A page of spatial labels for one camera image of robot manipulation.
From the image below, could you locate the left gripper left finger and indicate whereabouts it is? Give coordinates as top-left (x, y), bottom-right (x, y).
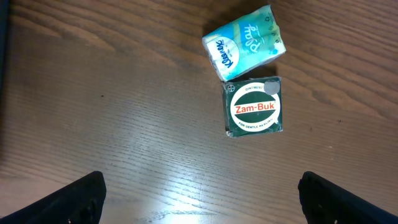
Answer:
top-left (1, 171), bottom-right (106, 224)

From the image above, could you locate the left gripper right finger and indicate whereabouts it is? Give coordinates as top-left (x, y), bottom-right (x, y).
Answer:
top-left (298, 171), bottom-right (397, 224)

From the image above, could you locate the green white packet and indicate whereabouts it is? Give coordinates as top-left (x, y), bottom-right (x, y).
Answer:
top-left (202, 5), bottom-right (286, 82)

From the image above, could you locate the dark green round-label packet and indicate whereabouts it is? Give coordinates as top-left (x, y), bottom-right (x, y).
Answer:
top-left (222, 77), bottom-right (283, 138)

